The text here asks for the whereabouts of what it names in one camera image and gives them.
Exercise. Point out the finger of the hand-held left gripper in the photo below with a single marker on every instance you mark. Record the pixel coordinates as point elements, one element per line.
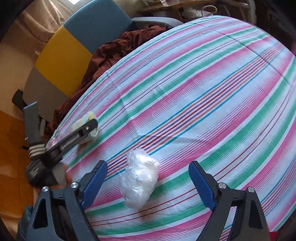
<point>78,135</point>
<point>31,122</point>

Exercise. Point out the black rolled mat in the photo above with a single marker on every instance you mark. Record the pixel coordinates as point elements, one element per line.
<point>18,99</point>

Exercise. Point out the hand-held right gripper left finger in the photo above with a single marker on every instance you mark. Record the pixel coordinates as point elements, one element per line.
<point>94,183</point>

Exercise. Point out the wooden desk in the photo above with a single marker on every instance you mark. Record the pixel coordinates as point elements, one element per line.
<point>161,8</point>

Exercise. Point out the grey yellow blue chair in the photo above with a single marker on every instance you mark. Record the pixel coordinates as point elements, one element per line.
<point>64,58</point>

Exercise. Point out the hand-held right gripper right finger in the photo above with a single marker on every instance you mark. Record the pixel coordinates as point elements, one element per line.
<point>201,183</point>

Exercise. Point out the wooden wardrobe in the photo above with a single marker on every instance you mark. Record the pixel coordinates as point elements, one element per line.
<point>11,150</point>

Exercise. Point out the pale bundle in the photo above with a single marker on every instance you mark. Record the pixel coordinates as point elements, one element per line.
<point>79,121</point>

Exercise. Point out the beige curtain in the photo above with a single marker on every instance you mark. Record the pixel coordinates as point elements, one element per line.
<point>41,18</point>

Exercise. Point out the dark red cloth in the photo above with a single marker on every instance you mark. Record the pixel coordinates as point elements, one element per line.
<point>108,53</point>

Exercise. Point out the white plastic bundle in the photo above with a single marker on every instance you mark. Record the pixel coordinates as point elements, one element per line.
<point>138,180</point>

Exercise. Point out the person's left hand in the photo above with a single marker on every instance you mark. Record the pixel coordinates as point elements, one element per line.
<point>68,178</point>

